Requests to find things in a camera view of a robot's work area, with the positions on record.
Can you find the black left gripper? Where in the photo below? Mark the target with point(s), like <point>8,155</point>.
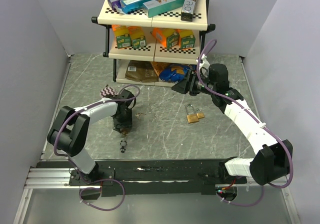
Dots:
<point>117,125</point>

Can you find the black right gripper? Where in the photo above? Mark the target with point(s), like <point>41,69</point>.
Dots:
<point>183,86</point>

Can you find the small brass padlock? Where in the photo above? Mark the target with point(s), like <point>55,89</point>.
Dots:
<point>124,132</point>

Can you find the key with panda keychain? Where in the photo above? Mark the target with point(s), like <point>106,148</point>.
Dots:
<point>123,144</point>

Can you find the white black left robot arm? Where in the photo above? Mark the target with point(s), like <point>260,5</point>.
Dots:
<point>69,130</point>

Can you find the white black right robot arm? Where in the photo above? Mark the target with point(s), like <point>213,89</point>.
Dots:
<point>273,157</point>

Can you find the blue chips bag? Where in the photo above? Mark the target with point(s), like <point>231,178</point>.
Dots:
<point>175,72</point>

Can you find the orange snack bag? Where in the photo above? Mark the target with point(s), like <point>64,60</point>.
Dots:
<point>158,67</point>

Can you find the purple striped sponge pad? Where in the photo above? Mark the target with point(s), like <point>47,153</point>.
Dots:
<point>107,91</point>

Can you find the medium brass padlock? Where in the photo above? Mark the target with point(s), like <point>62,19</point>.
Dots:
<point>200,114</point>

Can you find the large brass padlock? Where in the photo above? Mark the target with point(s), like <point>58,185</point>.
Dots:
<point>191,114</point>

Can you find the orange green box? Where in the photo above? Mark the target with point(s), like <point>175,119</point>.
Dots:
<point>187,39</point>
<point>138,39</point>
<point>122,36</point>
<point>167,37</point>

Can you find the brown snack bag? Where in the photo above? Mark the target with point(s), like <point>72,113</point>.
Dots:
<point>141,71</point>

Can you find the silver RIO box right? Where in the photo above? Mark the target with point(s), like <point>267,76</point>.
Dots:
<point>188,10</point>

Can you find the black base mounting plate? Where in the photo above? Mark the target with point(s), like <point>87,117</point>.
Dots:
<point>171,176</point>

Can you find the teal RIO box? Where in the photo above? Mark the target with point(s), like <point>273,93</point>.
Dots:
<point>156,7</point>

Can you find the blue toothpaste box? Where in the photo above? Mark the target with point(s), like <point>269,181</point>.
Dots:
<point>127,6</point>

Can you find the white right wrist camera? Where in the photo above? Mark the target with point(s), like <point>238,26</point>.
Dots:
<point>202,62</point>

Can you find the aluminium rail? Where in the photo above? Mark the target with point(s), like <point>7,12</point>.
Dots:
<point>48,178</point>

